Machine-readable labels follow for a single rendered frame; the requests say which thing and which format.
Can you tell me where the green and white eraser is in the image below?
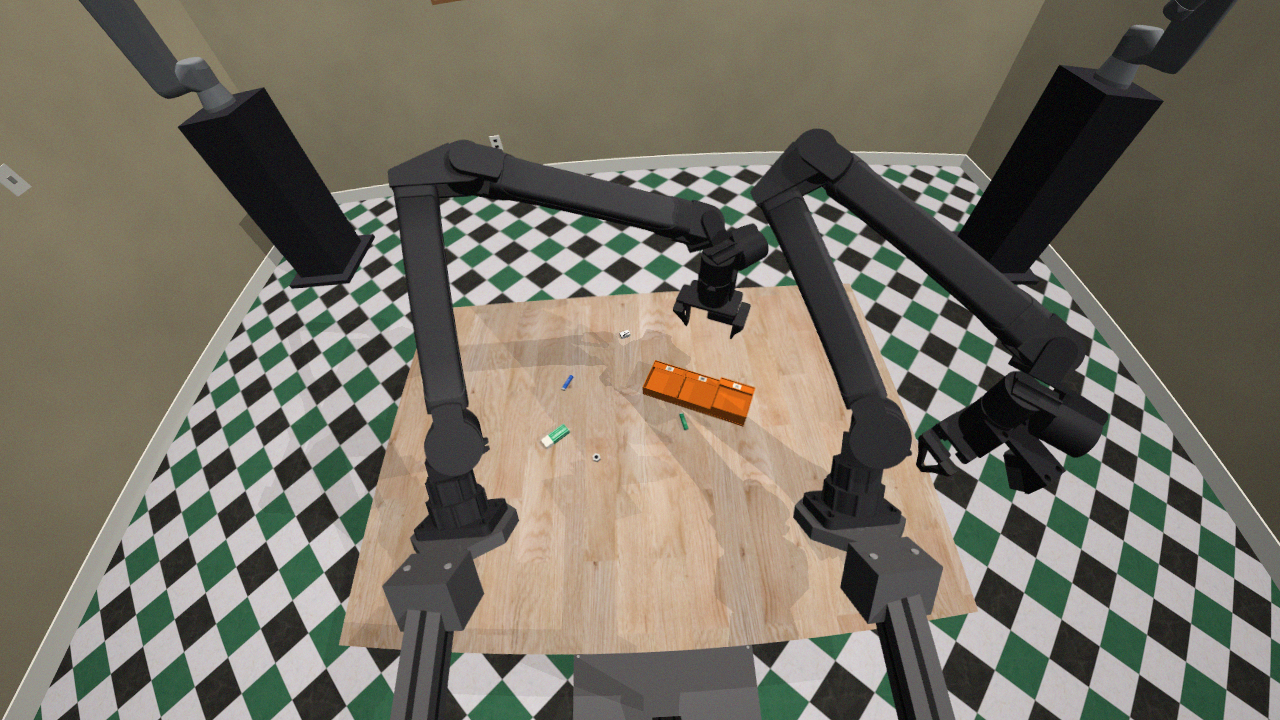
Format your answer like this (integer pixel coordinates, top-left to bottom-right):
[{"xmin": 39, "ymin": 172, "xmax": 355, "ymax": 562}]
[{"xmin": 541, "ymin": 423, "xmax": 570, "ymax": 448}]

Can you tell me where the orange open bin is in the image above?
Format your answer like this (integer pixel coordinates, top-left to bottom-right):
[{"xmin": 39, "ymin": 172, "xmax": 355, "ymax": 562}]
[{"xmin": 643, "ymin": 360, "xmax": 756, "ymax": 427}]

